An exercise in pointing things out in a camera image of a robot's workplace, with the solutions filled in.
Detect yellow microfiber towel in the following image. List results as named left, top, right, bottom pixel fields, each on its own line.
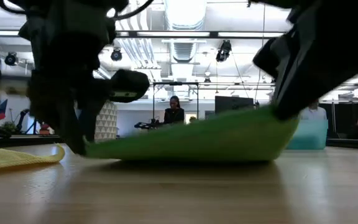
left=0, top=143, right=66, bottom=174

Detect black partition panels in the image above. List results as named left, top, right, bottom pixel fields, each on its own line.
left=318, top=102, right=358, bottom=139

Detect teal translucent plastic bin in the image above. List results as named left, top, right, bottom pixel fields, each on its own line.
left=286, top=119, right=329, bottom=151

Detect black aluminium table frame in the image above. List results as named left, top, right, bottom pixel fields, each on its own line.
left=0, top=135, right=358, bottom=151

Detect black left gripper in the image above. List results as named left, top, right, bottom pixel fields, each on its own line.
left=19, top=0, right=130, bottom=156

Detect black background rig frame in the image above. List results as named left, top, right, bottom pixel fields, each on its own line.
left=152, top=82, right=200, bottom=122

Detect small green potted plant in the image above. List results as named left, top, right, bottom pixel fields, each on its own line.
left=1, top=120, right=18, bottom=135

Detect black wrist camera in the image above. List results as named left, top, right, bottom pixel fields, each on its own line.
left=252, top=30, right=293, bottom=78
left=107, top=68, right=150, bottom=103

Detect silver ventilation duct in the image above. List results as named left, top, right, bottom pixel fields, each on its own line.
left=163, top=0, right=208, bottom=63

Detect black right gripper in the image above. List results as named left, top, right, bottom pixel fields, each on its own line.
left=259, top=0, right=358, bottom=121

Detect black beam with light strips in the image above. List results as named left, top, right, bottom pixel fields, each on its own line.
left=0, top=29, right=287, bottom=40

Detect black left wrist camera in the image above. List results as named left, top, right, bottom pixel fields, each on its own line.
left=107, top=68, right=150, bottom=103

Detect black monitor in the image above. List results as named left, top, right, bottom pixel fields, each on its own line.
left=214, top=95, right=255, bottom=115

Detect succulent in white patterned pot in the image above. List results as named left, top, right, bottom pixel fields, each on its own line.
left=94, top=101, right=118, bottom=143

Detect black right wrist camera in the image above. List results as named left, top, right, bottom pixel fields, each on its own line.
left=252, top=30, right=293, bottom=78

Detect black ceiling spotlight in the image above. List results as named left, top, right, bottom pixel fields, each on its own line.
left=215, top=40, right=232, bottom=63
left=4, top=52, right=19, bottom=67
left=110, top=47, right=123, bottom=62

